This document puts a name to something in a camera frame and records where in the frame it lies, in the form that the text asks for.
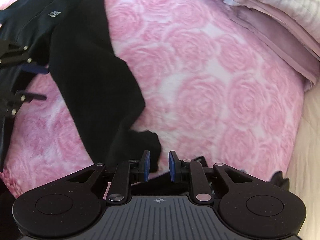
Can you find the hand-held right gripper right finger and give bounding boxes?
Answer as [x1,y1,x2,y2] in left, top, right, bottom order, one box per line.
[168,150,254,203]

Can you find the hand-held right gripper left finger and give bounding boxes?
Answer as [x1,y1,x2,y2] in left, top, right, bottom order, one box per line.
[66,150,151,203]

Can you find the lilac bed cloth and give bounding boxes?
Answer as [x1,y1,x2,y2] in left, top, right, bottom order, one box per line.
[224,0,320,92]

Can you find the white bed sheet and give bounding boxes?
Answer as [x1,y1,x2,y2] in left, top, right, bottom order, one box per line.
[285,80,320,240]

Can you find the black jacket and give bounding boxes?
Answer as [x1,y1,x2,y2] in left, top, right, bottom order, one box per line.
[0,0,289,193]

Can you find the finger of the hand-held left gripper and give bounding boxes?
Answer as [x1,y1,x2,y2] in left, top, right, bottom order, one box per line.
[0,91,47,119]
[0,40,48,75]

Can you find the grey checkered pillow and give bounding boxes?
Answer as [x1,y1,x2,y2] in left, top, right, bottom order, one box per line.
[175,0,320,33]

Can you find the pink floral blanket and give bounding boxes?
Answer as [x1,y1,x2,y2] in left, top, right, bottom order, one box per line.
[0,0,307,200]

